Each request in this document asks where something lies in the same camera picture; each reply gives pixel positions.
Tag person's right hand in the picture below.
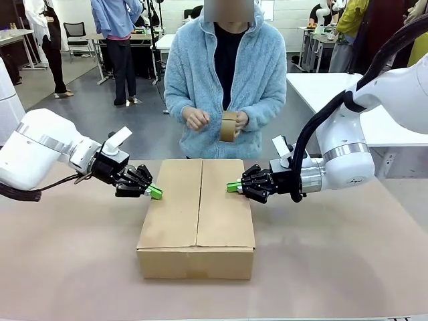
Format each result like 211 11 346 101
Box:
182 106 211 132

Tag person in dark clothes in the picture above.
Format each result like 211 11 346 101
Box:
354 0 417 75

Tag brown cardboard box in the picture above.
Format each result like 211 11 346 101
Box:
136 158 257 281

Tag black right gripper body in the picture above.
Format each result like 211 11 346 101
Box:
267 158 304 198

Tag person blue shirt dark trousers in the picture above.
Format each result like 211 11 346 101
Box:
90 0 144 107

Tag grey metal frame desk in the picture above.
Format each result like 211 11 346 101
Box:
296 25 337 74

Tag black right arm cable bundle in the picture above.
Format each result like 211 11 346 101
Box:
290 0 428 203

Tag person in yellow jacket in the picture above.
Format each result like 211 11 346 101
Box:
329 0 372 74

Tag person's left hand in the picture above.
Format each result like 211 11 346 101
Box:
233 111 250 138

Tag person in blue fleece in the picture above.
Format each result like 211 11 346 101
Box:
163 0 288 160

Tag person's right forearm blue sleeve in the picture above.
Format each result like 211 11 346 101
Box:
164 88 193 122

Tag grey side table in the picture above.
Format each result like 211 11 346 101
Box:
0 28 48 72

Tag black mesh office chair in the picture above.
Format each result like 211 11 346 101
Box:
63 21 94 64

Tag dark left arm cable bundle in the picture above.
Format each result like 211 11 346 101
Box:
0 172 95 203

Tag large white table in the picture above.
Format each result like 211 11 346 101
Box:
286 72 428 179

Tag white height-adjustable desk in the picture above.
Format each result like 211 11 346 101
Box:
155 33 177 115

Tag person white shirt black dress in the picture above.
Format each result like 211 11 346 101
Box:
23 0 75 100

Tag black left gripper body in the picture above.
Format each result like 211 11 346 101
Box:
89 150 130 187

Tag brown packing tape roll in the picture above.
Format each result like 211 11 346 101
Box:
219 111 242 144

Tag person in yellow-green garment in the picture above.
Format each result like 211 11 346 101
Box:
407 38 428 68

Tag person's left forearm blue sleeve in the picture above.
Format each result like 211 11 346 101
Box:
245 88 288 132

